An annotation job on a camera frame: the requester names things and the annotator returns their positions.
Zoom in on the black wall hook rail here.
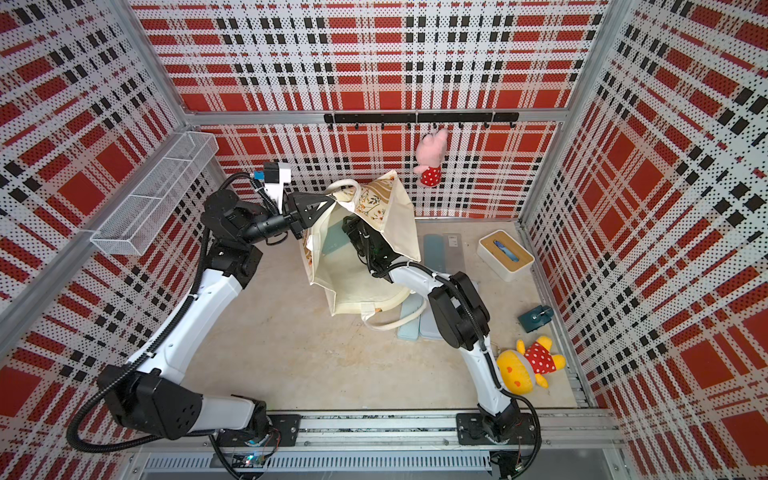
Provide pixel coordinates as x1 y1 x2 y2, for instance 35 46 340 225
323 111 520 126

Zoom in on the cream floral canvas bag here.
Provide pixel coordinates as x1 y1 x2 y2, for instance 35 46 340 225
302 170 429 331

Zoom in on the white tissue box wooden lid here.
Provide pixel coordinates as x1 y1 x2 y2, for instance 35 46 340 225
477 229 535 282

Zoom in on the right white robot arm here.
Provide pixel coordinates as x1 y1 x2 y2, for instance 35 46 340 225
342 216 542 448

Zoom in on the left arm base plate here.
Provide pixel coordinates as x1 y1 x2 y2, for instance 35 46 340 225
217 414 302 448

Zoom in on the yellow plush toy red dress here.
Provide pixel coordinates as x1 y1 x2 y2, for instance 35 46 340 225
496 336 566 395

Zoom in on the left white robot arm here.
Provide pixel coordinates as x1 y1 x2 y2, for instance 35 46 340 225
66 173 335 453

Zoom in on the white wire mesh basket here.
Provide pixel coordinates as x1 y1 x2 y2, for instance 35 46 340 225
91 131 218 256

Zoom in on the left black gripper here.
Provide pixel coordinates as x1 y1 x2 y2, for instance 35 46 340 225
239 192 334 247

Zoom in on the mint green pencil case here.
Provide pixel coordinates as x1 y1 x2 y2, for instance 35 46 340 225
397 294 423 341

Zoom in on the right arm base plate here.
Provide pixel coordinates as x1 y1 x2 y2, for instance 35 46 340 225
456 412 537 446

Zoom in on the light blue pencil case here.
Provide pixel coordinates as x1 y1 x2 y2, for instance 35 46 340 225
419 308 442 340

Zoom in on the pink plush pig toy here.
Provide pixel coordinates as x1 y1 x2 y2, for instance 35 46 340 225
413 129 448 187

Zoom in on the small green circuit board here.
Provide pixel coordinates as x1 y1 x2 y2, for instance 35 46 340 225
232 453 266 469

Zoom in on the transparent grey pencil case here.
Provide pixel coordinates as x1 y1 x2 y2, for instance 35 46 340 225
444 233 466 274

